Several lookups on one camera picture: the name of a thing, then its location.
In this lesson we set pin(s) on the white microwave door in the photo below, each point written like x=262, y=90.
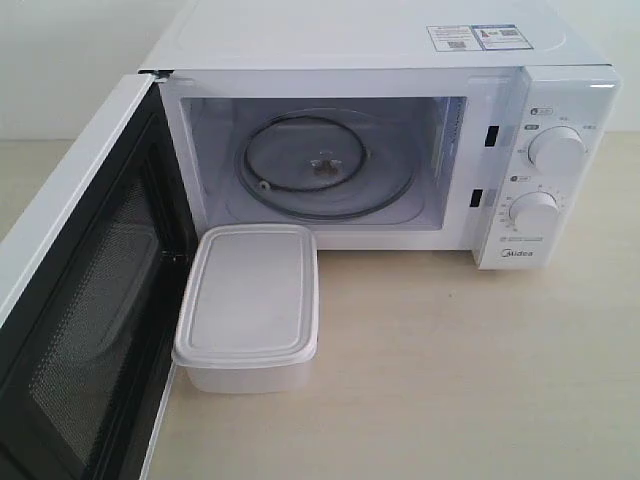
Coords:
x=92, y=278

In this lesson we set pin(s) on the upper white control knob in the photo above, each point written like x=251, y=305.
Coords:
x=557, y=151

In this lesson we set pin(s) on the white lidded plastic container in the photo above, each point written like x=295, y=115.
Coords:
x=249, y=319

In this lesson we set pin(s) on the white microwave oven body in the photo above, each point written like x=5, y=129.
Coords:
x=228, y=66

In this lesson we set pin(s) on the glass turntable plate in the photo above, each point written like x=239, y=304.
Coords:
x=326, y=164

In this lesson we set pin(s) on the lower white timer knob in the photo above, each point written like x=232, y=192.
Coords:
x=534, y=212

